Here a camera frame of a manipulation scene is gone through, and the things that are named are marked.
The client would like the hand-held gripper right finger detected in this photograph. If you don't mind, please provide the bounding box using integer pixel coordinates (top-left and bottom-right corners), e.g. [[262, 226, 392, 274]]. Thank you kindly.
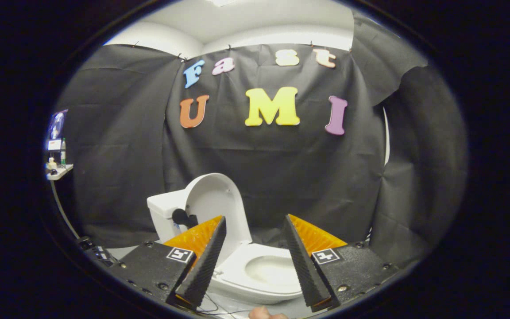
[[283, 214, 399, 313]]

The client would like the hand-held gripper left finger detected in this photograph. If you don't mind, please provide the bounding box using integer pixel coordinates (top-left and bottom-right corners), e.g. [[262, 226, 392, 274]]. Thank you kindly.
[[110, 216, 228, 311]]

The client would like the black round lid knob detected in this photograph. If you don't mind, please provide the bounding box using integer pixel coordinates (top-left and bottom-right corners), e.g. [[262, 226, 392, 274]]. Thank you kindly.
[[172, 208, 199, 230]]

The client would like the white toilet lid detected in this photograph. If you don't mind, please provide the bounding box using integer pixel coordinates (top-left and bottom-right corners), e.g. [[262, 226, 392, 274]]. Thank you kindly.
[[184, 173, 253, 266]]

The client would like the white toilet seat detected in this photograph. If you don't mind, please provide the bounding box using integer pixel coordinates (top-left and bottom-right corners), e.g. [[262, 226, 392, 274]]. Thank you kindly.
[[214, 242, 303, 295]]

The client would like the white ceramic toilet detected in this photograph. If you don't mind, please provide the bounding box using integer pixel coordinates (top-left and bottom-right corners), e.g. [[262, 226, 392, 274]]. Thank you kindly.
[[147, 190, 304, 305]]

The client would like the white toilet tank cover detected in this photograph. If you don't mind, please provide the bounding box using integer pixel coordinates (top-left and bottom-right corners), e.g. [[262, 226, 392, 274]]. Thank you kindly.
[[147, 190, 189, 218]]

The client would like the black backdrop cloth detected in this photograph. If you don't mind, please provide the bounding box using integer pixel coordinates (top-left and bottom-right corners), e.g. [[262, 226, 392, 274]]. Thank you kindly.
[[51, 9, 468, 262]]

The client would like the small white wall shelf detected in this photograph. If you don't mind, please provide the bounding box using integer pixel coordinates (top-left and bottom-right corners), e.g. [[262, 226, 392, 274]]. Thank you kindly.
[[45, 164, 74, 181]]

